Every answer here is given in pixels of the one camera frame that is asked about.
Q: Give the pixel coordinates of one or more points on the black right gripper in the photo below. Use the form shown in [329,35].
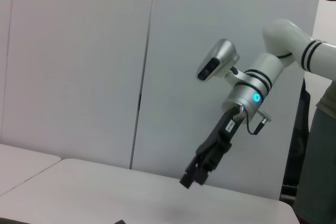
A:
[223,134]

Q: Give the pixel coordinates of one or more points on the dark green FREE! t-shirt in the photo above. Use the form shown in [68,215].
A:
[119,222]

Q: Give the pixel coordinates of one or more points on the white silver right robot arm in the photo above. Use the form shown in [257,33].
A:
[262,77]

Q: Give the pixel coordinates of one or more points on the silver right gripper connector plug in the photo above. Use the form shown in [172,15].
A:
[239,113]

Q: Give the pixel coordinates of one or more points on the black office chair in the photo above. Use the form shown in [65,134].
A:
[300,129]

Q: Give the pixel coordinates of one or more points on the person in olive clothing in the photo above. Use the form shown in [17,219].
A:
[320,155]

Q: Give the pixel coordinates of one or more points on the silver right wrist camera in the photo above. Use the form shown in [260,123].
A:
[218,58]

